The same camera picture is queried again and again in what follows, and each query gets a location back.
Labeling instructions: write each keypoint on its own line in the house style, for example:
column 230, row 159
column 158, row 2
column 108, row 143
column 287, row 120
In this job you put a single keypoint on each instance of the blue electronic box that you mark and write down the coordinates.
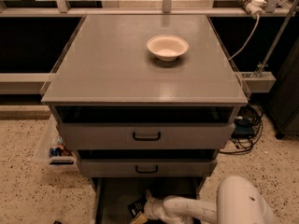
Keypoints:
column 243, row 131

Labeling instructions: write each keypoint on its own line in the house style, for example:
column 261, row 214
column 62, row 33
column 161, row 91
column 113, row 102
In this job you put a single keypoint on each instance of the grey metal rail frame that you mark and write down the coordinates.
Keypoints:
column 23, row 21

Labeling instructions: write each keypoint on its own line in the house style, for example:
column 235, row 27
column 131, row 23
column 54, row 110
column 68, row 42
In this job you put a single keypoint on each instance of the white paper bowl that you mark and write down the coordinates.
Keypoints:
column 167, row 48

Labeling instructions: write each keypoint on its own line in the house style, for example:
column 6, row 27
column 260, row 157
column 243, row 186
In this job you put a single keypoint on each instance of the grey drawer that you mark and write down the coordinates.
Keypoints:
column 144, row 126
column 147, row 163
column 113, row 195

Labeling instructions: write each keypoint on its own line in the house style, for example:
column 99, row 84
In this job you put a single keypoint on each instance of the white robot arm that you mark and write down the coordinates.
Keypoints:
column 238, row 202

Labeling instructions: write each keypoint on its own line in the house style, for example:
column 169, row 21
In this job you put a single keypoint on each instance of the grey middle drawer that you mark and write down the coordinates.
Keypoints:
column 147, row 163

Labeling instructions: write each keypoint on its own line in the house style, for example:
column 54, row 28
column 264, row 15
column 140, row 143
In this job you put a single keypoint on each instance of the grey drawer cabinet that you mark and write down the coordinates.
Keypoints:
column 116, row 68

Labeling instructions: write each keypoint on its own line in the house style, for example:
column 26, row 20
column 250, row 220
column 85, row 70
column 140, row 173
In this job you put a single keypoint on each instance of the grey top drawer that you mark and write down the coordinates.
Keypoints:
column 144, row 126

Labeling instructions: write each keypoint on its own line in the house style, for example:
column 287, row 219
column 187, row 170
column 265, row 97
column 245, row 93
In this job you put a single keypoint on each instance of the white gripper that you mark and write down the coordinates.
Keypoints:
column 153, row 209

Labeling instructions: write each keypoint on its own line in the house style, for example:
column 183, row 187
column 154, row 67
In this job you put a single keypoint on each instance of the white power strip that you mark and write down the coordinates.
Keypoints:
column 252, row 7

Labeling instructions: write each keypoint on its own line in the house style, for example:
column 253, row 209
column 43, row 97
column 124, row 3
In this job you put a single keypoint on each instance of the black rxbar chocolate bar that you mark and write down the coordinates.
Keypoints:
column 136, row 207

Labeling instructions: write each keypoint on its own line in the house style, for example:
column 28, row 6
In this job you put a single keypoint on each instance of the dark cabinet at right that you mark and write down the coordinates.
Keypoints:
column 283, row 105

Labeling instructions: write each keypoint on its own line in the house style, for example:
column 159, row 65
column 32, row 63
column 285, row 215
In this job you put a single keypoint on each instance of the metal diagonal rod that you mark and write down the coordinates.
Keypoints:
column 262, row 65

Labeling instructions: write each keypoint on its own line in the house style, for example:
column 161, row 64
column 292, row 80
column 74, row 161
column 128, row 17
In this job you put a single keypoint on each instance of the grey bottom drawer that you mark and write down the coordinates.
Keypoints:
column 113, row 195

